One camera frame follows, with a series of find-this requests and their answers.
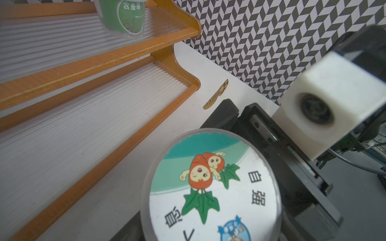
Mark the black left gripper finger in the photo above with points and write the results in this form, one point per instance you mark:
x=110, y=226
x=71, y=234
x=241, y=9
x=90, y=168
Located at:
x=131, y=231

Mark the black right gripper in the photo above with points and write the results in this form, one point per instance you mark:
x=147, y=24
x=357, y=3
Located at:
x=307, y=213

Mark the tall red illustrated-lid container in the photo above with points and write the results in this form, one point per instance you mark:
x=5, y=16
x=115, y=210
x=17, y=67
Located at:
x=211, y=185

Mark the green seed container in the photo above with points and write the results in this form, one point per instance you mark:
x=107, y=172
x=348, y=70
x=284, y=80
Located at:
x=122, y=17

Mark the orange three-tier wooden shelf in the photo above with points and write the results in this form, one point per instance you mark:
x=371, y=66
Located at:
x=76, y=99

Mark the golden patterned knife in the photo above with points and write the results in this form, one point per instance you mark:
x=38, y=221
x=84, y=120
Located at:
x=215, y=96

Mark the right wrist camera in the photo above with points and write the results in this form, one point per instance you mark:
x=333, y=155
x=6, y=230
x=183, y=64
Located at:
x=336, y=94

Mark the metal base rail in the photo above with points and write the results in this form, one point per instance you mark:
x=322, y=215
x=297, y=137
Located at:
x=374, y=148

